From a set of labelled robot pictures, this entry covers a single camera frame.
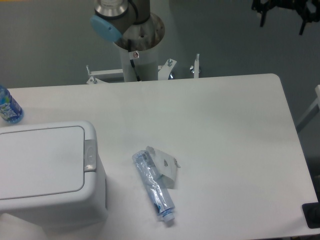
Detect white frame at right edge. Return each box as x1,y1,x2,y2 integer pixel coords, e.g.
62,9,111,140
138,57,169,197
295,84,320,133

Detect crushed clear plastic bottle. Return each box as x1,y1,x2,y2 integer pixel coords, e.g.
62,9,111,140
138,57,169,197
132,150,175,224

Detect white pedestal base bracket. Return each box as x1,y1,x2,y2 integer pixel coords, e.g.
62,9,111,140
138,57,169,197
85,53,202,85

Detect black table clamp block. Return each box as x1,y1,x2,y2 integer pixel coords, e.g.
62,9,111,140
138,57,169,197
302,202,320,229

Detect silver robot arm blue cap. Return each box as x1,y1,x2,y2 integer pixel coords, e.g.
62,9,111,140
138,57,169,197
90,0,320,52

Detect flattened white paper carton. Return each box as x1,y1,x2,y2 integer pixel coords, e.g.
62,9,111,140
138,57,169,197
146,146,181,189

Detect white trash can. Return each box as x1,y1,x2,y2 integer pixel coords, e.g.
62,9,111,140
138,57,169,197
0,120,108,240

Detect black cable on pedestal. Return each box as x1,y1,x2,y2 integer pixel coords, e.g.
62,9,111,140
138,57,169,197
127,38,141,82

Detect grey trash can push button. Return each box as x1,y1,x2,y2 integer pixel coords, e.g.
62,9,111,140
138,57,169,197
83,139,97,173

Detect blue labelled water bottle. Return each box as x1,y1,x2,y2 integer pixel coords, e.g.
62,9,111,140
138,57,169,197
0,85,24,124

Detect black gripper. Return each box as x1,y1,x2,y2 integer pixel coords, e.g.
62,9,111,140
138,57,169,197
251,0,320,36

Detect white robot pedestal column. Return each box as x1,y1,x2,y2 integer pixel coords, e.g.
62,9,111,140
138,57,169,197
117,46,158,82

